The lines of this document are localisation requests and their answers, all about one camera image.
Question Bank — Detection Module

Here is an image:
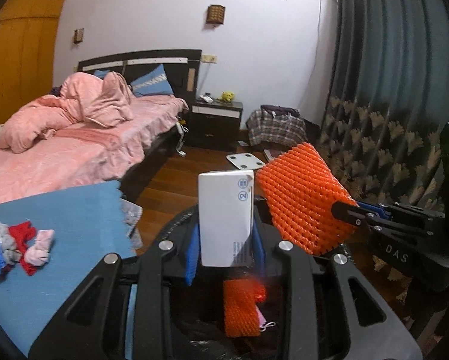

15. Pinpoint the right wall lamp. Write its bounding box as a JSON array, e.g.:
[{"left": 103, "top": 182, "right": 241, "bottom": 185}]
[{"left": 206, "top": 4, "right": 226, "bottom": 25}]

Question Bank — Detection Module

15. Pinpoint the wooden wardrobe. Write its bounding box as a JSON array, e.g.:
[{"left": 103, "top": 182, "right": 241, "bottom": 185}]
[{"left": 0, "top": 0, "right": 65, "bottom": 124}]

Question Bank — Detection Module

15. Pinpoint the white bathroom scale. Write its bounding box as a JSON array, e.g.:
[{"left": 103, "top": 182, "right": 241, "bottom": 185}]
[{"left": 226, "top": 153, "right": 265, "bottom": 171}]

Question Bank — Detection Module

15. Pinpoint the orange foam net sleeve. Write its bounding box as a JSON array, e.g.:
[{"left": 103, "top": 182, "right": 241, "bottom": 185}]
[{"left": 256, "top": 142, "right": 357, "bottom": 255}]

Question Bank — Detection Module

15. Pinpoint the plaid bag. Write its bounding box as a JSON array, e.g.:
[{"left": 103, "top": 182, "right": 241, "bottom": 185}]
[{"left": 246, "top": 105, "right": 307, "bottom": 147}]

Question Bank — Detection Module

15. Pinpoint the pink sock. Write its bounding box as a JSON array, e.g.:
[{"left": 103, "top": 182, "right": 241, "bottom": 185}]
[{"left": 23, "top": 229, "right": 54, "bottom": 267}]

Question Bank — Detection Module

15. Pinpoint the yellow plush toy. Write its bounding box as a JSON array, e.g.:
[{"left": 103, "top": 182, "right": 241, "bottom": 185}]
[{"left": 220, "top": 91, "right": 235, "bottom": 103}]

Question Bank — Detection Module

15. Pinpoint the bed with pink sheet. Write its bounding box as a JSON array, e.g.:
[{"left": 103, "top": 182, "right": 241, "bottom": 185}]
[{"left": 0, "top": 95, "right": 188, "bottom": 203}]

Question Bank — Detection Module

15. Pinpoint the black nightstand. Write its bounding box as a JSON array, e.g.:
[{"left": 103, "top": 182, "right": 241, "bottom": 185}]
[{"left": 186, "top": 100, "right": 243, "bottom": 152}]

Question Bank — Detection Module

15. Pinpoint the blue table cloth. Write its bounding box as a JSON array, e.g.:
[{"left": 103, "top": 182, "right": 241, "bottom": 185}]
[{"left": 0, "top": 181, "right": 134, "bottom": 359}]

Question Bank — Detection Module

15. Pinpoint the black trash bin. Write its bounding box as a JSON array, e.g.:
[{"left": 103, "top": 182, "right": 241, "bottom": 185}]
[{"left": 157, "top": 198, "right": 351, "bottom": 359}]

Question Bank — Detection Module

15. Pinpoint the dark patterned curtain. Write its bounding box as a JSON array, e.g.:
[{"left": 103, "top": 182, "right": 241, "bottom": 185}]
[{"left": 318, "top": 0, "right": 449, "bottom": 211}]

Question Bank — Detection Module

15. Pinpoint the wall lamp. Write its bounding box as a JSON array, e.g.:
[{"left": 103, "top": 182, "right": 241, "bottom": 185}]
[
  {"left": 206, "top": 4, "right": 226, "bottom": 25},
  {"left": 73, "top": 28, "right": 85, "bottom": 45}
]

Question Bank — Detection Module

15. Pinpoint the red cloth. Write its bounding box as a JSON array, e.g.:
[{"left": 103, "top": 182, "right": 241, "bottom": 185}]
[{"left": 9, "top": 221, "right": 37, "bottom": 276}]

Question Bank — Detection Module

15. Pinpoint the grey sock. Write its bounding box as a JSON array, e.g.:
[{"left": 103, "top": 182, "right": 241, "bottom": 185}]
[{"left": 0, "top": 222, "right": 22, "bottom": 266}]

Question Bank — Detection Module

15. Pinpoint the wall power socket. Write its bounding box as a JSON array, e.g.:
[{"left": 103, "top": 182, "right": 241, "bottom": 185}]
[{"left": 201, "top": 55, "right": 217, "bottom": 63}]

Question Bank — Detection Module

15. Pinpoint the left wall lamp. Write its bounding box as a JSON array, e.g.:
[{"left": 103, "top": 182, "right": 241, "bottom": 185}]
[{"left": 73, "top": 28, "right": 85, "bottom": 45}]

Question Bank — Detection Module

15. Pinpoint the blue pillow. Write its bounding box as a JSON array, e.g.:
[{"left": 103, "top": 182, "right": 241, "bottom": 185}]
[{"left": 130, "top": 64, "right": 174, "bottom": 97}]

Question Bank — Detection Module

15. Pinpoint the black headboard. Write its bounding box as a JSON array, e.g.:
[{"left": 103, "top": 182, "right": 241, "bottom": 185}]
[{"left": 76, "top": 48, "right": 203, "bottom": 103}]

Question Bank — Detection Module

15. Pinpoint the pink duvet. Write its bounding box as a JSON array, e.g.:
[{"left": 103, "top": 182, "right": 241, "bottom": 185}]
[{"left": 0, "top": 72, "right": 136, "bottom": 154}]

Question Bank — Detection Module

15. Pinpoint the orange foam net in bin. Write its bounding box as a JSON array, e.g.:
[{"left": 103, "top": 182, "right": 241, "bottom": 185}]
[{"left": 223, "top": 278, "right": 267, "bottom": 338}]

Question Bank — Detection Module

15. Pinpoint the white cardboard box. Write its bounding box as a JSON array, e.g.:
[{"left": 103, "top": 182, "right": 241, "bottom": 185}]
[{"left": 198, "top": 170, "right": 254, "bottom": 268}]

